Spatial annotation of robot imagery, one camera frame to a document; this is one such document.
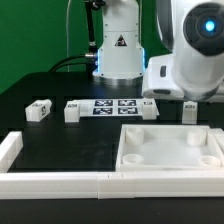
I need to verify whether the white square tabletop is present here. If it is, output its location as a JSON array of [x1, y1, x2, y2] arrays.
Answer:
[[115, 125, 224, 172]]

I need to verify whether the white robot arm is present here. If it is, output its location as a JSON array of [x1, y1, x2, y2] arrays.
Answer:
[[90, 0, 224, 102]]

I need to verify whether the AprilTag base sheet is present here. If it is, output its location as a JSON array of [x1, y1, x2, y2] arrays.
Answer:
[[68, 98, 160, 118]]

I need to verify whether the white U-shaped obstacle fence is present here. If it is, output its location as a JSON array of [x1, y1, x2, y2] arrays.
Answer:
[[0, 128, 224, 199]]

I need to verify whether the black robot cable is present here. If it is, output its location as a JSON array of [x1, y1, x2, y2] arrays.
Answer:
[[48, 0, 101, 73]]

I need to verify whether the white hanging cable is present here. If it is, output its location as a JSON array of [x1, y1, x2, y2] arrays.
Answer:
[[65, 0, 73, 73]]

